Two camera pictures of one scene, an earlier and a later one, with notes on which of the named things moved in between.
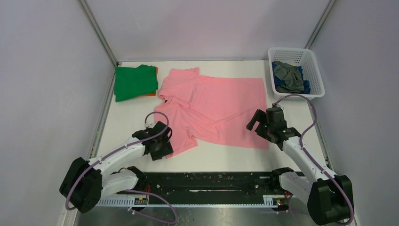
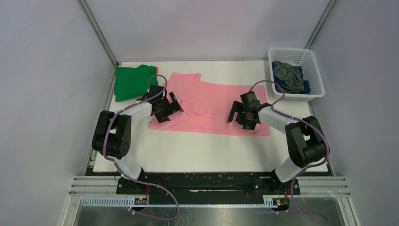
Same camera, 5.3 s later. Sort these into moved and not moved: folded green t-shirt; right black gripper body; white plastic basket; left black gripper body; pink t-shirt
Moved: left black gripper body; right black gripper body; pink t-shirt
Not moved: folded green t-shirt; white plastic basket
